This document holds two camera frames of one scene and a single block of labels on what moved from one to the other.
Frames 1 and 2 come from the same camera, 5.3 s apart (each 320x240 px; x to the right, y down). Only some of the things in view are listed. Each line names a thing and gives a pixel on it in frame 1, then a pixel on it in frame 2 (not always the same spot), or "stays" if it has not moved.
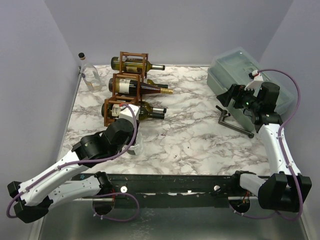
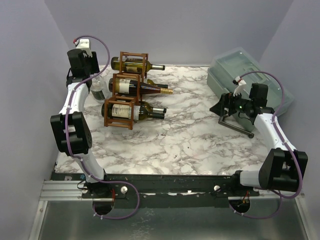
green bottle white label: (146, 110) stays
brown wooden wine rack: (127, 84) stays
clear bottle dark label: (137, 149) -> (96, 86)
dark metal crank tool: (224, 114) stays
